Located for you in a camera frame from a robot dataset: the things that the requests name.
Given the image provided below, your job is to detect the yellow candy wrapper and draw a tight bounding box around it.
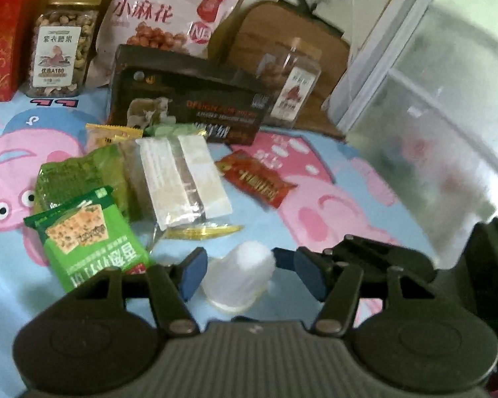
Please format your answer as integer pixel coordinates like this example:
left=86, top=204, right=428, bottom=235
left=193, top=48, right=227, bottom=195
left=161, top=224, right=245, bottom=241

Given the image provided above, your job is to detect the yellow-edged peanut packet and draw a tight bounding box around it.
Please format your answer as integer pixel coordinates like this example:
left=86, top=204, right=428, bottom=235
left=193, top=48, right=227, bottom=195
left=85, top=123, right=144, bottom=151

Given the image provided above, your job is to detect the dark green snack packet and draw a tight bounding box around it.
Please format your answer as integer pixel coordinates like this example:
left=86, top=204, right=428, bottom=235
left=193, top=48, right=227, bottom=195
left=34, top=144, right=138, bottom=221

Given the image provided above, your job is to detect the green cracker packet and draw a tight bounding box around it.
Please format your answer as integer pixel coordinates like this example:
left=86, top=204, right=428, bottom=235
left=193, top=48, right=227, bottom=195
left=23, top=186, right=155, bottom=293

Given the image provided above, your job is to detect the red gift box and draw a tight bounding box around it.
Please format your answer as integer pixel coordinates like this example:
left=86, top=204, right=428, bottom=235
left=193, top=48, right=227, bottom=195
left=0, top=0, right=48, bottom=105

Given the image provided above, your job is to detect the dark cardboard box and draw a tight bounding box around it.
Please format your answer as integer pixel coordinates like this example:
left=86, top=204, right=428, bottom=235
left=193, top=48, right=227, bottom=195
left=107, top=44, right=273, bottom=146

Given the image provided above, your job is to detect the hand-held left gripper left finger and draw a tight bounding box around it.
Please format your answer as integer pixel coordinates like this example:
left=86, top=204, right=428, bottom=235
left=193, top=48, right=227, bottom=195
left=68, top=247, right=209, bottom=338

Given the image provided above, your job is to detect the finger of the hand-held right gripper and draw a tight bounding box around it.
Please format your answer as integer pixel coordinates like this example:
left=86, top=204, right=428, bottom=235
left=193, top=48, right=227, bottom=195
left=324, top=234, right=438, bottom=288
left=273, top=247, right=298, bottom=268

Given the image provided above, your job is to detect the white wafer packet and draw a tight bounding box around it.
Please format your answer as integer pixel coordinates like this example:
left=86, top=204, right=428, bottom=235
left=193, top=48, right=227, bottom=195
left=177, top=133, right=234, bottom=220
left=135, top=136, right=204, bottom=231

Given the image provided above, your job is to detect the red snack packet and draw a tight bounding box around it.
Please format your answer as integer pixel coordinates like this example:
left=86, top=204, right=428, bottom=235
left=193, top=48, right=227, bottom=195
left=215, top=149, right=298, bottom=210

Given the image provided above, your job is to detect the clear jar with white label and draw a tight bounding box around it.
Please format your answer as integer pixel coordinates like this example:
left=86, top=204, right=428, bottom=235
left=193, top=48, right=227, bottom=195
left=256, top=37, right=323, bottom=129

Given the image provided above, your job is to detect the pale green snack packet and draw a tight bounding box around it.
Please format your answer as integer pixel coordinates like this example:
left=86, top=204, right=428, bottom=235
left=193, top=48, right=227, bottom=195
left=144, top=123, right=209, bottom=138

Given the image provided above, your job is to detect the pink snack bag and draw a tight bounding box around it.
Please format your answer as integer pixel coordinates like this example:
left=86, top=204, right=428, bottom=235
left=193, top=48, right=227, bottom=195
left=86, top=0, right=241, bottom=89

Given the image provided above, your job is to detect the clear plastic storage bin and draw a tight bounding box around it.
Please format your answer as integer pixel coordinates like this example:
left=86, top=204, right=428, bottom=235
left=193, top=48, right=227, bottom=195
left=323, top=0, right=498, bottom=266

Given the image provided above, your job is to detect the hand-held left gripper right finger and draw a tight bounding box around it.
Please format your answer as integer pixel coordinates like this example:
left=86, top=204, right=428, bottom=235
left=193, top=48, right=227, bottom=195
left=294, top=247, right=435, bottom=336

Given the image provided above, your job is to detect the white jelly cup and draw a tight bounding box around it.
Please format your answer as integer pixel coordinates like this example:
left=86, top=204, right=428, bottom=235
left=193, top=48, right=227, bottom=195
left=201, top=240, right=277, bottom=314

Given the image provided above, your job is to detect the gold-lid nut jar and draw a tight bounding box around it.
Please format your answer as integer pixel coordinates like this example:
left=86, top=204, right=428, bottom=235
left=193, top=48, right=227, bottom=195
left=22, top=0, right=104, bottom=99

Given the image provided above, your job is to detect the cartoon pig printed blanket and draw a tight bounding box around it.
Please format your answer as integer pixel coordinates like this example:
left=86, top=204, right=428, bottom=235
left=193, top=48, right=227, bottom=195
left=0, top=86, right=445, bottom=398

